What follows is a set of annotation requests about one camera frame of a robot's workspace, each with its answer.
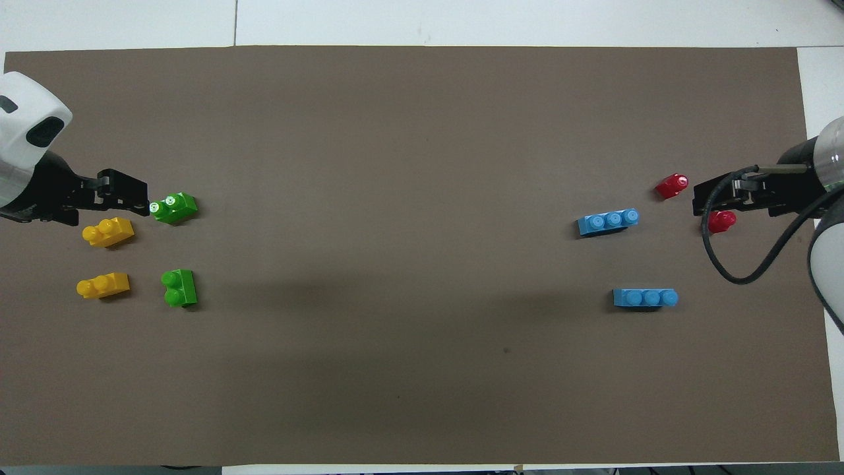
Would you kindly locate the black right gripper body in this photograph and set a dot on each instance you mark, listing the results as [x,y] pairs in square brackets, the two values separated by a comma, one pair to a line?
[778,191]

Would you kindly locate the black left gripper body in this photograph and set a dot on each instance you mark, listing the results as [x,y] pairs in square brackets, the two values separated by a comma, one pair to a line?
[46,194]

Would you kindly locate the plain green two-stud block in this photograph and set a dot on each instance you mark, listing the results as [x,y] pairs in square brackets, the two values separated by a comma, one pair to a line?
[179,289]

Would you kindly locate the blue three-stud block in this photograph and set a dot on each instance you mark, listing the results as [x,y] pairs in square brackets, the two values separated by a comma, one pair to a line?
[645,298]
[606,223]

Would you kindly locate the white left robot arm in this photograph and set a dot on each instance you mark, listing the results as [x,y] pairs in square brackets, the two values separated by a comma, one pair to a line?
[26,119]

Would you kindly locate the red single-stud block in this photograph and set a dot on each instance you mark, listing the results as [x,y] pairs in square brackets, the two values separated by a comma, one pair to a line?
[671,186]
[723,222]

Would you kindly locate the yellow two-stud block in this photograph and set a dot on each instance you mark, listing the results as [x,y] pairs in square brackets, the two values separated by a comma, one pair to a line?
[104,285]
[112,232]

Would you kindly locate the green block with white stickers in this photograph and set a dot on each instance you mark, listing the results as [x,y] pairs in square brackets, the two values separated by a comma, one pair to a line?
[175,207]

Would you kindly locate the brown table mat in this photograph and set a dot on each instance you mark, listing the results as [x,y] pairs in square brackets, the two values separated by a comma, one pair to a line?
[422,132]

